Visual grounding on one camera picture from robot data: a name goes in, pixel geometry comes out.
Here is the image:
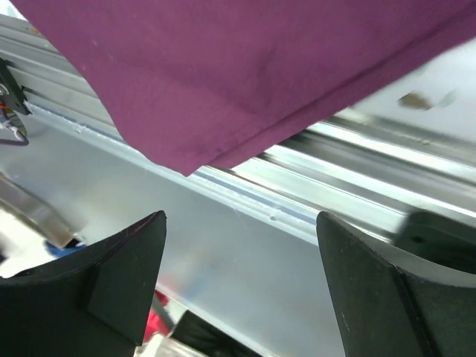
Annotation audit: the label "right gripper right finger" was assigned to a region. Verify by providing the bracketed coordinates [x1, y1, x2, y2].
[316, 212, 475, 356]

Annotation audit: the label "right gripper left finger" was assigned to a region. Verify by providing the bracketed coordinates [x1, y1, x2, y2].
[1, 211, 167, 345]

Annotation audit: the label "purple cloth mat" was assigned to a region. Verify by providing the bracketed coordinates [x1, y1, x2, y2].
[15, 0, 475, 176]

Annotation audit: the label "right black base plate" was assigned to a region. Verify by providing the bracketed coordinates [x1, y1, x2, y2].
[393, 210, 475, 274]

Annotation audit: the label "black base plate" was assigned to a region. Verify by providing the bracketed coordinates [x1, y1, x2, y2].
[0, 59, 30, 115]
[393, 210, 475, 274]

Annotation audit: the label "aluminium rail frame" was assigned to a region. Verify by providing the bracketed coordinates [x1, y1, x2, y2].
[1, 4, 475, 356]

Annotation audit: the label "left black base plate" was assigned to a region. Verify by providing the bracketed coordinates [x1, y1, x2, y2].
[0, 59, 30, 115]

